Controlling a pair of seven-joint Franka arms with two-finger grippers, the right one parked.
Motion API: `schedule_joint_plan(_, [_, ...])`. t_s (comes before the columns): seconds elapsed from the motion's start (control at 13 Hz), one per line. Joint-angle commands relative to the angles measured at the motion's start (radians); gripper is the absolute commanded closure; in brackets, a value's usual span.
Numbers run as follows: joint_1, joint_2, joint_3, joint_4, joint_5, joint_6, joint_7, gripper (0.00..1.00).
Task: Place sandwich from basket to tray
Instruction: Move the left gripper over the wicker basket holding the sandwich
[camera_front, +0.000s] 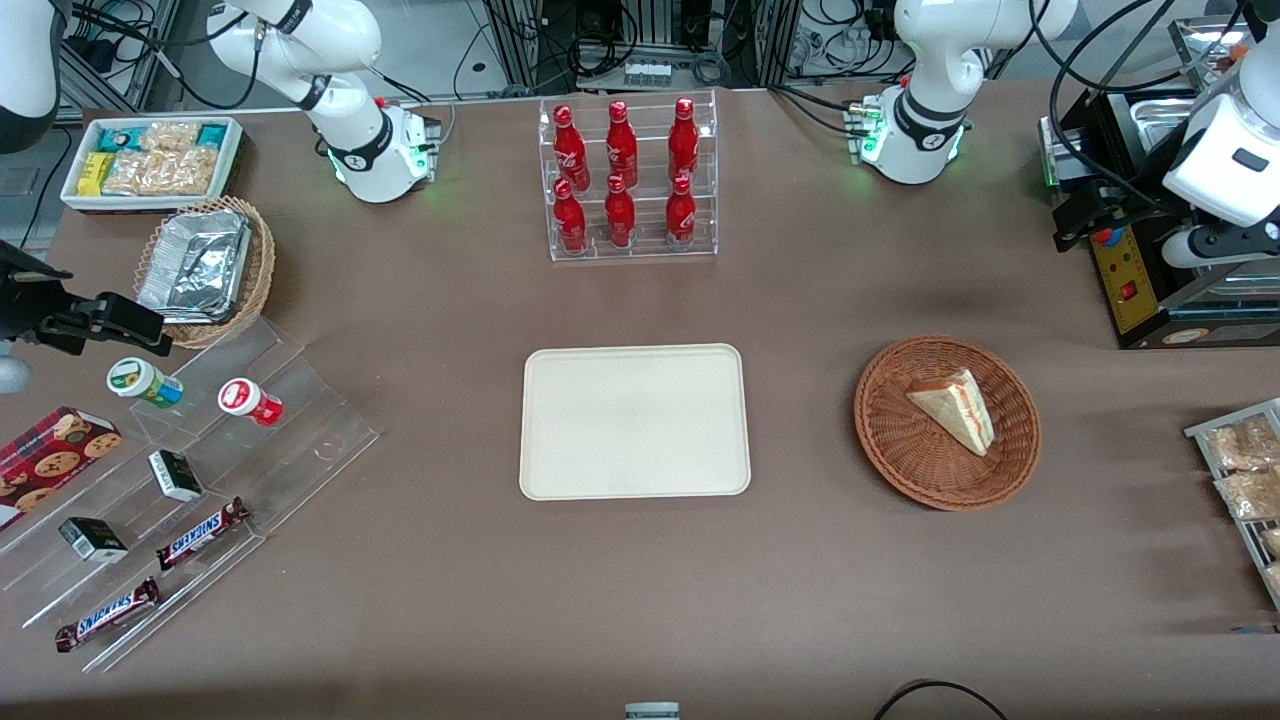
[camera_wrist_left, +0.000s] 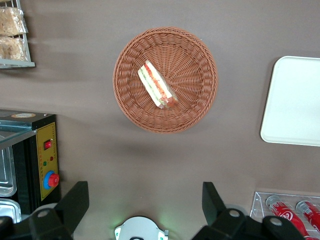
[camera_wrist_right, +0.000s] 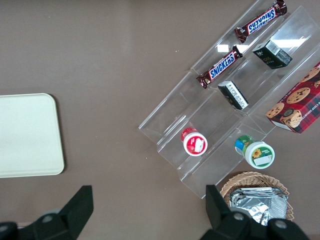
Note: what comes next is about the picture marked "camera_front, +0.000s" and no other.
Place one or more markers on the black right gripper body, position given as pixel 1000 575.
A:
pixel 22 298

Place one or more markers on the triangular sandwich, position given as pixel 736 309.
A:
pixel 955 410

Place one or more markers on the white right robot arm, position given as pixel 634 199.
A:
pixel 352 130

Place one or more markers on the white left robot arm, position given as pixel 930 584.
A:
pixel 925 120

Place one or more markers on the light wicker basket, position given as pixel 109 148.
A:
pixel 258 270

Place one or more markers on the round brown wicker basket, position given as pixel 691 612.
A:
pixel 920 465

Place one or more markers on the cream plastic tray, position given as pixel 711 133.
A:
pixel 635 420

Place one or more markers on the green lid yogurt cup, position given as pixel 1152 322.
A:
pixel 135 378

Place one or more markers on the black food warmer case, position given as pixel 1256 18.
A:
pixel 1135 290

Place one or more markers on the aluminium foil container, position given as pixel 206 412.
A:
pixel 195 265

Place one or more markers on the white plastic bin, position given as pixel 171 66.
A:
pixel 150 203

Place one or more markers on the yellow snack pack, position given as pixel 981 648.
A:
pixel 95 173

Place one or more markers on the red plaid cookie box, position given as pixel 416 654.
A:
pixel 50 465

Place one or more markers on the red lid yogurt cup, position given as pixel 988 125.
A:
pixel 245 400

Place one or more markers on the large clear cracker bag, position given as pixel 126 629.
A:
pixel 165 172

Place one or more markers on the small black box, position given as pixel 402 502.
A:
pixel 93 540
pixel 175 476

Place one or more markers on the teal snack pack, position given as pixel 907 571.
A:
pixel 116 138
pixel 212 134

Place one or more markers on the small clear cracker bag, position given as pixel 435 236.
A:
pixel 170 136

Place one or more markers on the clear acrylic stepped shelf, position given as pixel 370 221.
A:
pixel 300 440

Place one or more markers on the Snickers chocolate bar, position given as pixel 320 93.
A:
pixel 108 615
pixel 200 535

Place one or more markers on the clear wrapped pastry pack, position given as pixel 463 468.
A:
pixel 1274 578
pixel 1272 542
pixel 1250 495
pixel 1245 443

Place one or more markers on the red cola bottle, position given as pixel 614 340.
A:
pixel 681 214
pixel 570 220
pixel 569 148
pixel 683 142
pixel 621 145
pixel 620 216

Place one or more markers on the clear acrylic bottle rack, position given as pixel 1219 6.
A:
pixel 630 255

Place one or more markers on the white power strip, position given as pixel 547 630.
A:
pixel 647 74

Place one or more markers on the small grey device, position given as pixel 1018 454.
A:
pixel 652 711

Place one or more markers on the aluminium equipment frame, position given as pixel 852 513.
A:
pixel 640 20

